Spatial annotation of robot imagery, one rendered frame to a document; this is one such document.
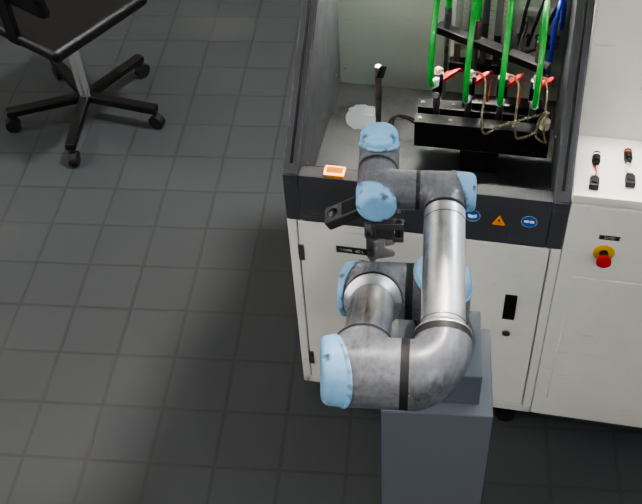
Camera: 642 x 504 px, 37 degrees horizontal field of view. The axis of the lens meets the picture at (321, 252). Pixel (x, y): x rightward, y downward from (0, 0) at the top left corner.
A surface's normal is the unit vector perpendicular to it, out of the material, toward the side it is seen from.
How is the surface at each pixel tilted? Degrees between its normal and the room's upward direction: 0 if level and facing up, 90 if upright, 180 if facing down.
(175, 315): 0
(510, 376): 90
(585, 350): 90
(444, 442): 90
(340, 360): 17
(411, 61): 90
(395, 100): 0
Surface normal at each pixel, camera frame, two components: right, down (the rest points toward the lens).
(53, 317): -0.05, -0.68
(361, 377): -0.10, 0.02
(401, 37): -0.20, 0.72
